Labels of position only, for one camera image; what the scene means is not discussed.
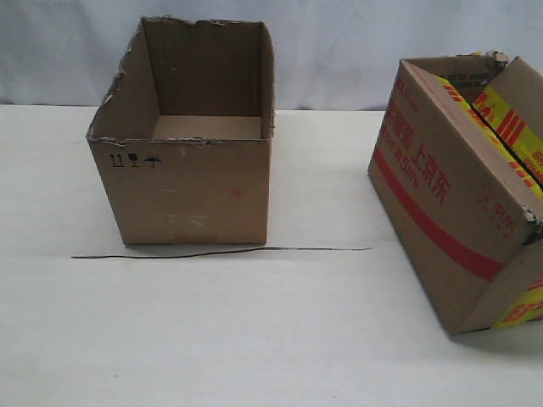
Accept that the open plain cardboard box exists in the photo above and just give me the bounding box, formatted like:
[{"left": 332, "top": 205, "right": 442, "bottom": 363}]
[{"left": 86, "top": 16, "right": 275, "bottom": 245}]

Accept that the thin black line strip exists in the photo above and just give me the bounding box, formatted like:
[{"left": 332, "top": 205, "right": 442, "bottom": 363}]
[{"left": 70, "top": 246, "right": 373, "bottom": 259}]

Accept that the cardboard box with yellow tape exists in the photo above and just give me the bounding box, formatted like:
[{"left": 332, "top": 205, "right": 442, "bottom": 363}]
[{"left": 368, "top": 51, "right": 542, "bottom": 334}]

